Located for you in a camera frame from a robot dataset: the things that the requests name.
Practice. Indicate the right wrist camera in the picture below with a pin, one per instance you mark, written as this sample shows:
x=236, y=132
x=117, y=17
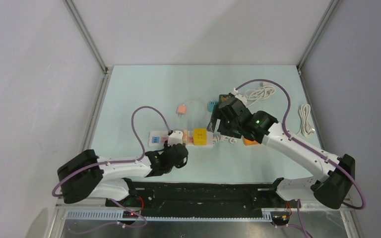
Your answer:
x=239, y=96

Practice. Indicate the orange power strip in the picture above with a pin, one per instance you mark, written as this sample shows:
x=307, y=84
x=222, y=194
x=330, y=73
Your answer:
x=247, y=142

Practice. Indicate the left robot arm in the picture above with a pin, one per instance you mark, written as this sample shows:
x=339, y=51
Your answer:
x=90, y=176

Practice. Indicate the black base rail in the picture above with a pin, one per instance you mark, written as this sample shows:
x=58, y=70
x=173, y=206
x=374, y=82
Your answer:
x=208, y=200

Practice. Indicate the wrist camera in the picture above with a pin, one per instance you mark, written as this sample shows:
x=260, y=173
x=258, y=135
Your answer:
x=176, y=137
x=239, y=96

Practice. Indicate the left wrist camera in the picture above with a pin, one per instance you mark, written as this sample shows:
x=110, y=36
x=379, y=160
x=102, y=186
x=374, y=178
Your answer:
x=176, y=137

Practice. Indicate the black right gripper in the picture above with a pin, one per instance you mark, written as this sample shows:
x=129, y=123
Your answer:
x=216, y=115

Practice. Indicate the pink usb charger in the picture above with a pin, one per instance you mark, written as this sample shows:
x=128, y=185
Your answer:
x=181, y=110

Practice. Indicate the white multicolour power strip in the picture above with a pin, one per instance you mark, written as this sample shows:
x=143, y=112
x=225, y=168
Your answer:
x=158, y=138

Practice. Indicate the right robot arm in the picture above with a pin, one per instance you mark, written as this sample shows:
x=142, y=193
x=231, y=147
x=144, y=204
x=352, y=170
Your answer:
x=332, y=176

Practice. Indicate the beige cube socket adapter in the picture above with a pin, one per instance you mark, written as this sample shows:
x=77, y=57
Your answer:
x=186, y=137

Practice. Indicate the yellow cube socket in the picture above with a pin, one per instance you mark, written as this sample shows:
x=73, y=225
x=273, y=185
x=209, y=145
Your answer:
x=200, y=137

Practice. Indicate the dark green dragon adapter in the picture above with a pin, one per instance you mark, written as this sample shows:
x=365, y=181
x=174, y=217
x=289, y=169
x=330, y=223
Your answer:
x=223, y=97

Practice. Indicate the teal blue power strip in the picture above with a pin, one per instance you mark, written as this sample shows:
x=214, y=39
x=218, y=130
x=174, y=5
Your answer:
x=211, y=105

